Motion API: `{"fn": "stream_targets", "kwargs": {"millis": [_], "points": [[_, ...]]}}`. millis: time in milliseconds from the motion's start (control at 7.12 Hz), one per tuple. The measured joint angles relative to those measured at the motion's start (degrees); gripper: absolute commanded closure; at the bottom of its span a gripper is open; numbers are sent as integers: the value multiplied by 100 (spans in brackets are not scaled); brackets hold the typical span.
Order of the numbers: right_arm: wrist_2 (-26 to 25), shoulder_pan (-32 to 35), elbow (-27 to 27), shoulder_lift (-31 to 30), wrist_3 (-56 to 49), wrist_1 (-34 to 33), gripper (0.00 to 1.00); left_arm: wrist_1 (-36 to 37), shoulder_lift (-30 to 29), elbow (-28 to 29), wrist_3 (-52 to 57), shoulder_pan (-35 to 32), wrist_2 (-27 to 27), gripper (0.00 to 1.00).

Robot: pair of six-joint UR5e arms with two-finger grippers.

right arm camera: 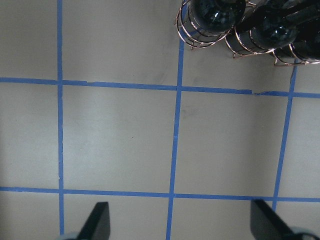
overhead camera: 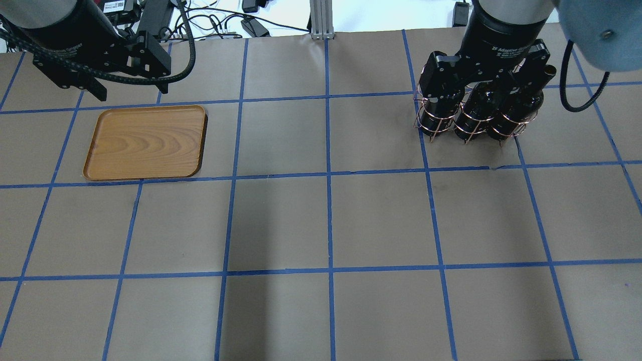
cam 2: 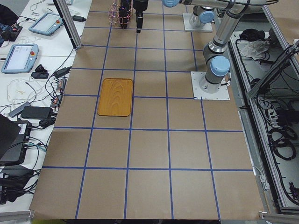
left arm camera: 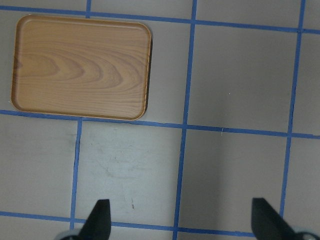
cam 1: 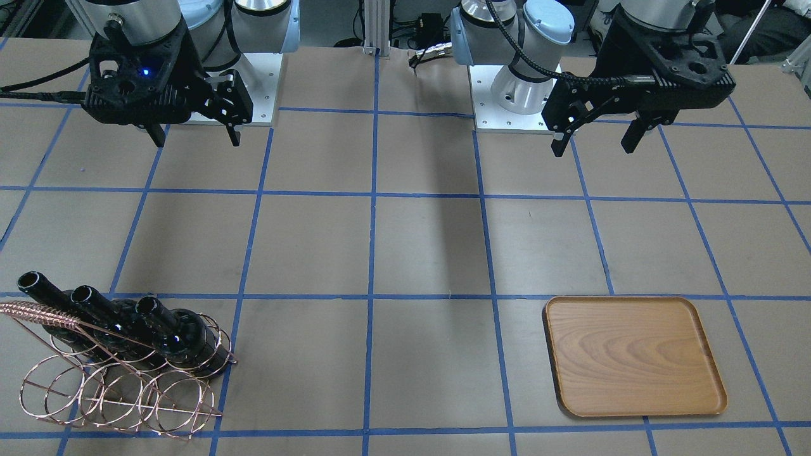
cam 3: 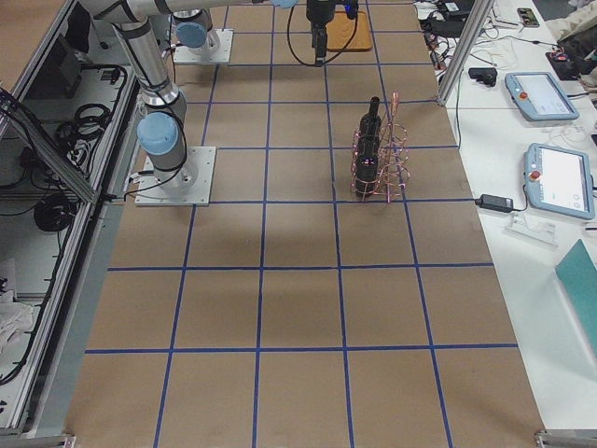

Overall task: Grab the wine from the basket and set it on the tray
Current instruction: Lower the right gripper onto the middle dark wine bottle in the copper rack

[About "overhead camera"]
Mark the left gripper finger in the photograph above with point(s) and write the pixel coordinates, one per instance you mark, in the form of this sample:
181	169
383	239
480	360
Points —
91	84
150	59

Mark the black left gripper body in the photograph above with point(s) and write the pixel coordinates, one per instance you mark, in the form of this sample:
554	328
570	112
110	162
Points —
56	26

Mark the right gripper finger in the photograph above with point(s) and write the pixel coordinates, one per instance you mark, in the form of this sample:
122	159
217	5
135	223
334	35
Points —
438	82
534	65

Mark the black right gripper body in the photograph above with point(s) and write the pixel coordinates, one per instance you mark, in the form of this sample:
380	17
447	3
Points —
504	31

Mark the dark wine bottle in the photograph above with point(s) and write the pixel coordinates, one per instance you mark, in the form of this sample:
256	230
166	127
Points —
521	107
477	111
436	114

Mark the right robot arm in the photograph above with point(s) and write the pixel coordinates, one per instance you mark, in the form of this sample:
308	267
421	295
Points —
606	32

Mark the wooden tray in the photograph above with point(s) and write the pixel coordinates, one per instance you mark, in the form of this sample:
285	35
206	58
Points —
147	142

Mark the copper wire bottle basket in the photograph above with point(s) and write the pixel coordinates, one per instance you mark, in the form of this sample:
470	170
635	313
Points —
485	108

